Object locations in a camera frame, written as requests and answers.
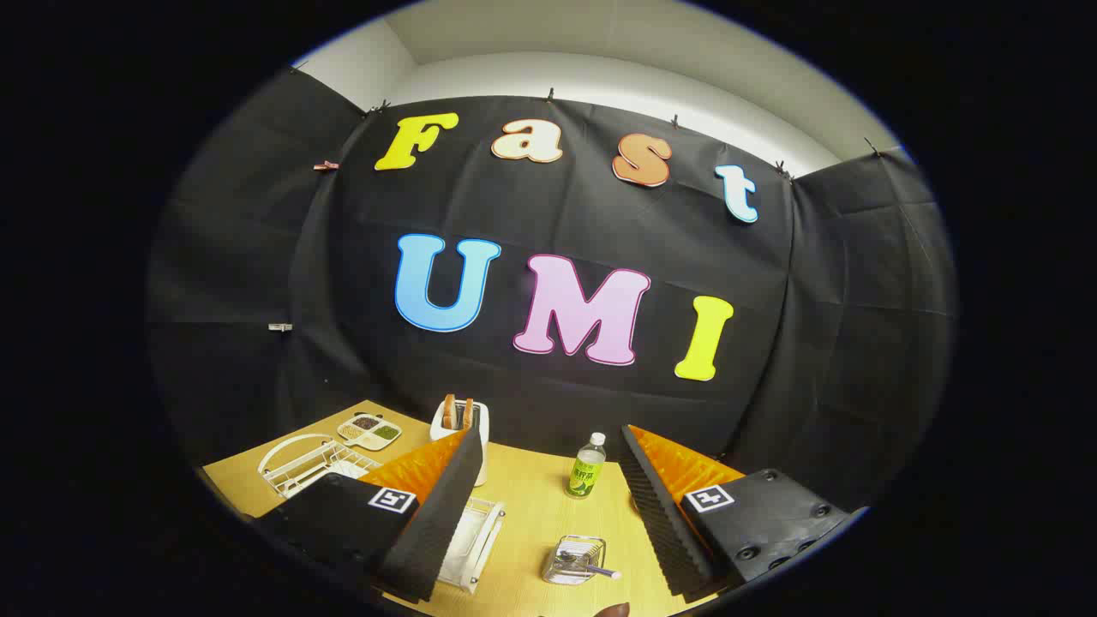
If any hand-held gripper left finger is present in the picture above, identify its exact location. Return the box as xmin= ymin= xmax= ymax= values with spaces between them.
xmin=251 ymin=427 xmax=485 ymax=603

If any blue checked handle spoon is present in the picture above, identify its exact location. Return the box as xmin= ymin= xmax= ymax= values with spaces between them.
xmin=557 ymin=551 xmax=623 ymax=581

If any white divided snack tray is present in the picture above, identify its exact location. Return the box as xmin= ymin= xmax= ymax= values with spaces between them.
xmin=338 ymin=413 xmax=403 ymax=452

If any white toaster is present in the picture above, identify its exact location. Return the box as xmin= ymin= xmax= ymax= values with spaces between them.
xmin=429 ymin=399 xmax=490 ymax=488

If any black backdrop cloth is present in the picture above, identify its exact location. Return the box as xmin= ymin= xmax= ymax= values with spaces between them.
xmin=146 ymin=64 xmax=959 ymax=515

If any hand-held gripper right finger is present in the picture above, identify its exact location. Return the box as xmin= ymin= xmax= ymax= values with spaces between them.
xmin=617 ymin=424 xmax=868 ymax=601

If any metal wire basket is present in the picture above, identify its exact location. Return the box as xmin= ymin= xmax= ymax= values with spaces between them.
xmin=542 ymin=535 xmax=608 ymax=586

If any white wire dish rack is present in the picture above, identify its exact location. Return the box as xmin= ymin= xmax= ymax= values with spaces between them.
xmin=257 ymin=433 xmax=507 ymax=594

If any green label drink bottle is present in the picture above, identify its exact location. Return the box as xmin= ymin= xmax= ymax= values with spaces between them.
xmin=565 ymin=432 xmax=608 ymax=500

